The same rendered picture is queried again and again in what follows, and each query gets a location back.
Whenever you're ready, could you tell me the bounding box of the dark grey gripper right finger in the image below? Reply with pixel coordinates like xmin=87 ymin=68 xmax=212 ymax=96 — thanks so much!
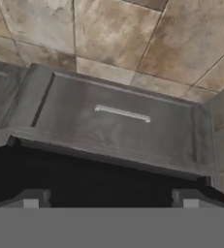
xmin=171 ymin=188 xmax=224 ymax=208

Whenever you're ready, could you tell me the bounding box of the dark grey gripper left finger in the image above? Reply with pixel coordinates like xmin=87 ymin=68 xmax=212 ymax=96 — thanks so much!
xmin=0 ymin=188 xmax=51 ymax=208

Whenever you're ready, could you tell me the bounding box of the grey cupboard door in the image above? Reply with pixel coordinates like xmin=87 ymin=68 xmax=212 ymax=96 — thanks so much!
xmin=0 ymin=57 xmax=30 ymax=150

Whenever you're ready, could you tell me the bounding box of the grey drawer front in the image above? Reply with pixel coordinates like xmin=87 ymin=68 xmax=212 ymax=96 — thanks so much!
xmin=7 ymin=63 xmax=216 ymax=177

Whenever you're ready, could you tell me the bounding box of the silver drawer handle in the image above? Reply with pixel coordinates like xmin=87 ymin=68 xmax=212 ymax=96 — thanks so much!
xmin=94 ymin=104 xmax=152 ymax=124

